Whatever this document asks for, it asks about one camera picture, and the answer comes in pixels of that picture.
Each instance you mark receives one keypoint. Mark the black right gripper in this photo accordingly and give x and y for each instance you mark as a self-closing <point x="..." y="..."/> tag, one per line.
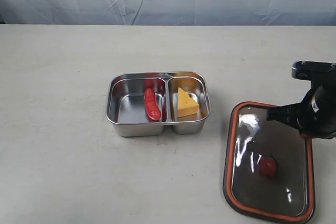
<point x="313" y="117"/>

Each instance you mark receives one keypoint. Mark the yellow cheese wedge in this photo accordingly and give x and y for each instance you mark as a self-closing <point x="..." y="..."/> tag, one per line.
<point x="186" y="105"/>

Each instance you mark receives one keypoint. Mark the red sausage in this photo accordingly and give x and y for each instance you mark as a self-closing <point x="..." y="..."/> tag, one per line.
<point x="151" y="107"/>

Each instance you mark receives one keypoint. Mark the steel two-compartment lunch box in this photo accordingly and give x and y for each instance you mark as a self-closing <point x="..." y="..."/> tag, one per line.
<point x="125" y="107"/>

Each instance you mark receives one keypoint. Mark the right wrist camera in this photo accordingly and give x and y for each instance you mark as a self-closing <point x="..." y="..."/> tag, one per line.
<point x="318" y="73"/>

